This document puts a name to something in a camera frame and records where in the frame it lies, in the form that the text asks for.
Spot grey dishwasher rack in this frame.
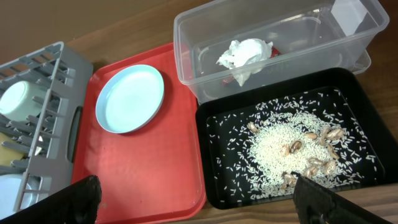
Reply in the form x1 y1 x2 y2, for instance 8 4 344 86
1 42 93 217

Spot white napkin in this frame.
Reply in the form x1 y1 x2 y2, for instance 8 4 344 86
216 39 274 70

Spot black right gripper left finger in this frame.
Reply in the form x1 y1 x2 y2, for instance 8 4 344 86
1 175 101 224

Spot mint green bowl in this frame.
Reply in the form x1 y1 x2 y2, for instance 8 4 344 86
1 81 47 123

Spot rice and food scraps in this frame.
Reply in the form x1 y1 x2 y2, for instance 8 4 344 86
205 87 381 203

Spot black tray bin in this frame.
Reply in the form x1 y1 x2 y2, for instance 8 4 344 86
196 68 397 209

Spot light blue plate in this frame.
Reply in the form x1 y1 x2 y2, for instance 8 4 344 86
95 65 165 134

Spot red plastic tray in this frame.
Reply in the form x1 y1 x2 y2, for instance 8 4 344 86
72 44 206 223

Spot clear plastic bin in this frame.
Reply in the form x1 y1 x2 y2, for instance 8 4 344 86
174 0 389 103

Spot yellow plastic cup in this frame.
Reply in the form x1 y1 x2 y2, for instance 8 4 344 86
1 133 29 166

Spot light blue bowl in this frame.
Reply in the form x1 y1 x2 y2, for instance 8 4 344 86
1 174 37 213

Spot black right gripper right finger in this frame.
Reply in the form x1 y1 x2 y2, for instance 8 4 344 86
293 177 391 224

